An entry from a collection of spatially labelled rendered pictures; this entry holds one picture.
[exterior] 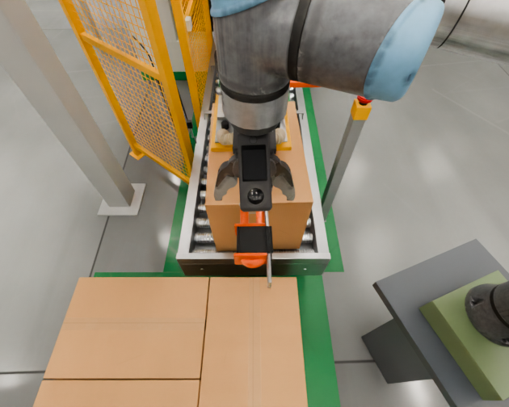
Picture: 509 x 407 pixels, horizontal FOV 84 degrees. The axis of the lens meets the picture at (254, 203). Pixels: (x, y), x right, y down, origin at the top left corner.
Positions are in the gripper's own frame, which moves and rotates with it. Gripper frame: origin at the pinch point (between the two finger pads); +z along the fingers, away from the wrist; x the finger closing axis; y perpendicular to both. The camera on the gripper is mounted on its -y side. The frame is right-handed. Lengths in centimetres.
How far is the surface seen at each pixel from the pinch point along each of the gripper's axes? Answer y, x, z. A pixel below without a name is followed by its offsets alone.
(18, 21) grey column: 93, 94, 6
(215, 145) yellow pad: 42, 14, 26
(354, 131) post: 76, -49, 48
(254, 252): -4.8, -0.1, 12.1
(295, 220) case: 28, -16, 52
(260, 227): 1.5, -1.4, 12.1
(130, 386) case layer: -28, 46, 80
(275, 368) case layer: -22, -8, 80
